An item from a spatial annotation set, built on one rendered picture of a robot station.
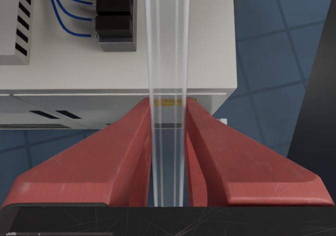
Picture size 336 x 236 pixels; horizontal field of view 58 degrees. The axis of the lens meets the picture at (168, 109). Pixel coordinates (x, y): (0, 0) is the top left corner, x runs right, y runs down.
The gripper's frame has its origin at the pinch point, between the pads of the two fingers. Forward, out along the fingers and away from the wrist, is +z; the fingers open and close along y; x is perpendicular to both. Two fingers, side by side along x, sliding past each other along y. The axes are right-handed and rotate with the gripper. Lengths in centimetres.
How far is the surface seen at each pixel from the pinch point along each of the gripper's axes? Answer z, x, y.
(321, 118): 3.0, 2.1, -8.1
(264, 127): 72, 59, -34
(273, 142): 69, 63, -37
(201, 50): 32.5, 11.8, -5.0
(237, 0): 49, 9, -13
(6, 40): 29.3, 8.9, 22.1
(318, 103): 3.7, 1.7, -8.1
